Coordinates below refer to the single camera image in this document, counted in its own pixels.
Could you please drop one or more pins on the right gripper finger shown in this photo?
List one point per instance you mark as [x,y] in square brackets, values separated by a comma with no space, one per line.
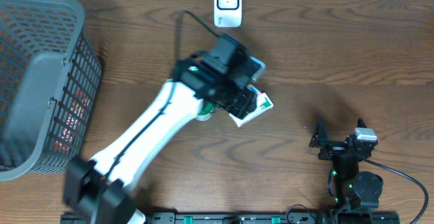
[319,137]
[361,123]

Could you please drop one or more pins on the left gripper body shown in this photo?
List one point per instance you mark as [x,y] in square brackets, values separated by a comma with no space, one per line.
[237,99]

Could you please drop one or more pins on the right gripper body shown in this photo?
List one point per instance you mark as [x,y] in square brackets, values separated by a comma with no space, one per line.
[333,148]

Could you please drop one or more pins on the white green box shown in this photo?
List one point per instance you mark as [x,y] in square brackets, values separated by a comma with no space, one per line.
[263,103]

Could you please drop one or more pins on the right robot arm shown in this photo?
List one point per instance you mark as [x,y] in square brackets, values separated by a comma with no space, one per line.
[359,190]

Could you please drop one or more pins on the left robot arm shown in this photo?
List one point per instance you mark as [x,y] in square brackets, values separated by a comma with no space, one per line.
[99,190]

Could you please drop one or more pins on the white barcode scanner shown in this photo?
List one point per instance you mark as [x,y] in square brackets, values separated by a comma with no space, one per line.
[227,13]

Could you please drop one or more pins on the green lidded jar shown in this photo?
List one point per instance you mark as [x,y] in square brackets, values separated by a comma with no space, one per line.
[206,112]

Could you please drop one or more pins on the grey plastic basket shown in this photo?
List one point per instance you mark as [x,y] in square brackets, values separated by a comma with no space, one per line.
[50,79]

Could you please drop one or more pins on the black mounting rail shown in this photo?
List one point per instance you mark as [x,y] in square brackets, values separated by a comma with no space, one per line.
[294,217]

